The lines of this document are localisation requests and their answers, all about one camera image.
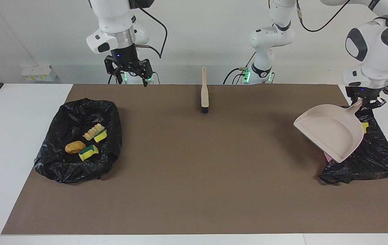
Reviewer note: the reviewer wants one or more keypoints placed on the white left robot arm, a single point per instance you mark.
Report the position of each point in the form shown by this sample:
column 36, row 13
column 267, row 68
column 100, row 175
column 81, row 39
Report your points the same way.
column 272, row 35

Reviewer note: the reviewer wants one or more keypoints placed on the yellow green-backed sponge piece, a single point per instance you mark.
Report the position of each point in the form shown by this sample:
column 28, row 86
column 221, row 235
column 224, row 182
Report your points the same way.
column 100, row 136
column 88, row 153

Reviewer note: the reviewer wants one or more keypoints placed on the small yellow sponge wedge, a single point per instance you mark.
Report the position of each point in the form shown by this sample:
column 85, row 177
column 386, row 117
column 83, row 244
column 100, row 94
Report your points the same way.
column 365, row 128

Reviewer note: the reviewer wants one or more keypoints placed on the cream sponge piece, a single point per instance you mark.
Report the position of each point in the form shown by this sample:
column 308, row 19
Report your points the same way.
column 93, row 132

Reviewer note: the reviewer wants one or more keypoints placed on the white box on floor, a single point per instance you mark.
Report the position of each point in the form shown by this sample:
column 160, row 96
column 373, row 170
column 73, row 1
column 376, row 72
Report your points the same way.
column 39, row 74

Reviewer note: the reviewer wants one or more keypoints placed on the black plastic trash bag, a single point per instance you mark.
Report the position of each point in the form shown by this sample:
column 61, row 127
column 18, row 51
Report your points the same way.
column 377, row 156
column 54, row 163

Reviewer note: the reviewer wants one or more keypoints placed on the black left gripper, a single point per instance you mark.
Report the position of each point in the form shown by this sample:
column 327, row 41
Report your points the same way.
column 362, row 92

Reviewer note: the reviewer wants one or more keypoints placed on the beige plastic dustpan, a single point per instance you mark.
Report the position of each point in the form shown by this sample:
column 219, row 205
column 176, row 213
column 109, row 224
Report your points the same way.
column 330, row 132

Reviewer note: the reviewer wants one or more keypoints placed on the beige hand brush black bristles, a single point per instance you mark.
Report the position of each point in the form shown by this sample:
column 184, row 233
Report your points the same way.
column 204, row 92

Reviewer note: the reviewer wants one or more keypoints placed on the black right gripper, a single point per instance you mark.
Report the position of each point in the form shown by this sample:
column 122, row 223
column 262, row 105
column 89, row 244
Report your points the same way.
column 124, row 56

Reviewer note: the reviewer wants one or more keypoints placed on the pink bin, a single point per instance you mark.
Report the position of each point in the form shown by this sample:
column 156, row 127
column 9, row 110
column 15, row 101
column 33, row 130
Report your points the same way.
column 328, row 157

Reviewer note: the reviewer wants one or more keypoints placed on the brown table mat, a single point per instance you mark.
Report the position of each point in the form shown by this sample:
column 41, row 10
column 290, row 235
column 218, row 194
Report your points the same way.
column 180, row 204

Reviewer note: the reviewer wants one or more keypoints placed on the brown toy bread roll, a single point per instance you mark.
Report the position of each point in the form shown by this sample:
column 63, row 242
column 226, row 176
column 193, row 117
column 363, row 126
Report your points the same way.
column 75, row 147

